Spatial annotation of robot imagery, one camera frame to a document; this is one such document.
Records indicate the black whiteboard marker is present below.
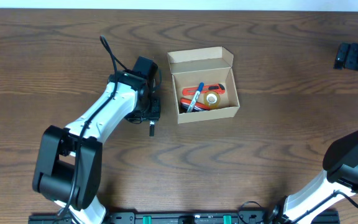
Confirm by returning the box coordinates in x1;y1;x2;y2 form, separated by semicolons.
149;121;155;137

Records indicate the blue whiteboard marker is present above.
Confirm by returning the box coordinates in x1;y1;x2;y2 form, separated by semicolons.
186;82;204;113

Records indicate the yellow clear tape roll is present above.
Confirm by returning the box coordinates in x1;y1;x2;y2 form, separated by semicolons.
204;91;221;110

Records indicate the orange utility knife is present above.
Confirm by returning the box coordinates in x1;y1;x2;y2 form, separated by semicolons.
182;83;226;96

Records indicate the cardboard box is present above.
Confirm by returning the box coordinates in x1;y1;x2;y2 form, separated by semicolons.
167;47;240;124

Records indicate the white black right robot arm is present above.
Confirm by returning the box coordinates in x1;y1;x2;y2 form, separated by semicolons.
263;43;358;224

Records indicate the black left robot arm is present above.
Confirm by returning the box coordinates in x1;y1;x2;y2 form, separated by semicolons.
29;57;161;223

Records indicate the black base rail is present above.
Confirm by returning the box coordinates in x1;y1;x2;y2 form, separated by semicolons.
28;208;341;224

